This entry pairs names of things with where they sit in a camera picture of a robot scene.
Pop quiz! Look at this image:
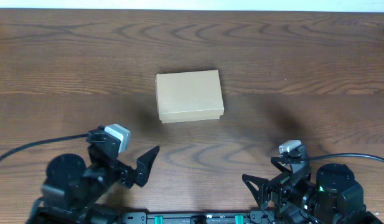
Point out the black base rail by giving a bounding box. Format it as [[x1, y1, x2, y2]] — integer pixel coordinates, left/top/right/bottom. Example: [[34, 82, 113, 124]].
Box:
[[121, 210, 285, 224]]

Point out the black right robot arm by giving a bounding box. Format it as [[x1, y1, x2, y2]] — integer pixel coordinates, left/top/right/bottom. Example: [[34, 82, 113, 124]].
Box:
[[242, 140, 381, 224]]

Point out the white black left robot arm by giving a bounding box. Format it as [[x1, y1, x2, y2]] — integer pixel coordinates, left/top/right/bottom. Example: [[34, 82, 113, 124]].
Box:
[[28, 124, 278, 224]]

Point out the brown cardboard box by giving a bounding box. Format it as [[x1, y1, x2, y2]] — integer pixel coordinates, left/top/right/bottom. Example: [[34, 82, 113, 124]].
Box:
[[156, 70, 225, 124]]

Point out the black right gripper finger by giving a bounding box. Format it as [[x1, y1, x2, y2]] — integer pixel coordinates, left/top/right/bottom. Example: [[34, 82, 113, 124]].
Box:
[[271, 156, 292, 174], [242, 174, 270, 210]]

